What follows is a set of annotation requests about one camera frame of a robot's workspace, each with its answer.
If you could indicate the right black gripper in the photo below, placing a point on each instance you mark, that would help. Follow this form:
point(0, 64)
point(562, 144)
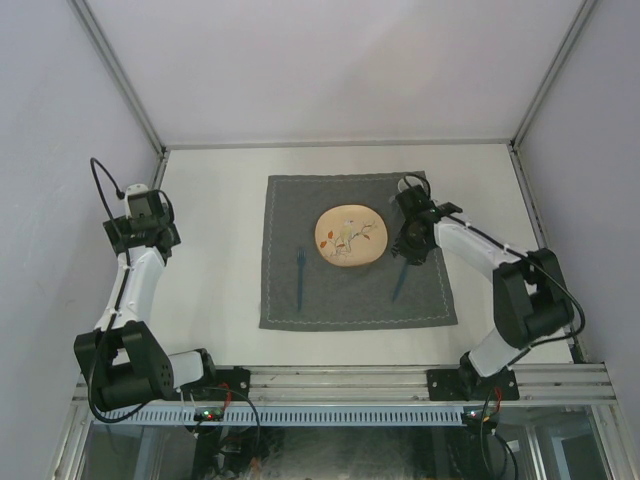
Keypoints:
point(416, 257)

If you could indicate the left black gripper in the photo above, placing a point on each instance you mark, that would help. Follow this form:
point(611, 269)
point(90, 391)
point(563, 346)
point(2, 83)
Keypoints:
point(123, 225)

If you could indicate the blue plastic spoon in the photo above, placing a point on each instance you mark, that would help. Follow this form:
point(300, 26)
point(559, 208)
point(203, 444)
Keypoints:
point(400, 281)

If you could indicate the beige bird pattern plate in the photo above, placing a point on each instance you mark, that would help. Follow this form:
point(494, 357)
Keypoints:
point(351, 235)

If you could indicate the blue plastic fork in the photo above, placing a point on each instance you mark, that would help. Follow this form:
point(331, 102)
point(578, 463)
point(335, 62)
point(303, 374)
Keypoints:
point(301, 262)

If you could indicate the grey cloth placemat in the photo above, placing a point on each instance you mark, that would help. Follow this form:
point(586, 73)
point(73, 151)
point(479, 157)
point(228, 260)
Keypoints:
point(336, 298)

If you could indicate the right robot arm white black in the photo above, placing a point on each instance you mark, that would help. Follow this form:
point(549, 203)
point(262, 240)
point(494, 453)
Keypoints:
point(531, 303)

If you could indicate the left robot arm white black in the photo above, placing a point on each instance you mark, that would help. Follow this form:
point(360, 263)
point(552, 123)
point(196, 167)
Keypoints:
point(124, 365)

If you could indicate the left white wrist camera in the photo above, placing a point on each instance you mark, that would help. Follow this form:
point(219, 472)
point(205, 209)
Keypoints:
point(130, 192)

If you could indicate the blue slotted cable duct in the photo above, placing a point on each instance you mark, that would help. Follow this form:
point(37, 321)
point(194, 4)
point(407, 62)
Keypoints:
point(294, 416)

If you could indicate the aluminium front rail frame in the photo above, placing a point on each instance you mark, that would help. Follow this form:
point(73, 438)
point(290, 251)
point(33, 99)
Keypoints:
point(524, 385)

